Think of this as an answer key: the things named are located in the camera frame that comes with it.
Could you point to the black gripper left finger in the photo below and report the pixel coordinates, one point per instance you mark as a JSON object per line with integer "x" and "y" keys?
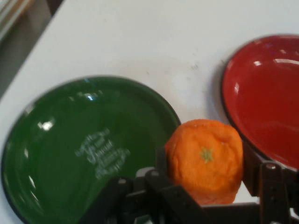
{"x": 149, "y": 196}

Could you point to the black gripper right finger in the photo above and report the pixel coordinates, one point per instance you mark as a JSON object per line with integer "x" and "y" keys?
{"x": 268, "y": 184}

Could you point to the orange mandarin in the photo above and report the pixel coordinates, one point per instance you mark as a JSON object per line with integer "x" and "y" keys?
{"x": 205, "y": 161}

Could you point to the red enamel plate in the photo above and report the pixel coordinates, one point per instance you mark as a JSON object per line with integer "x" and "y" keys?
{"x": 266, "y": 100}

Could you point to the green enamel plate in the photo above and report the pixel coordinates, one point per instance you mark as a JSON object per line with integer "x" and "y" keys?
{"x": 77, "y": 149}

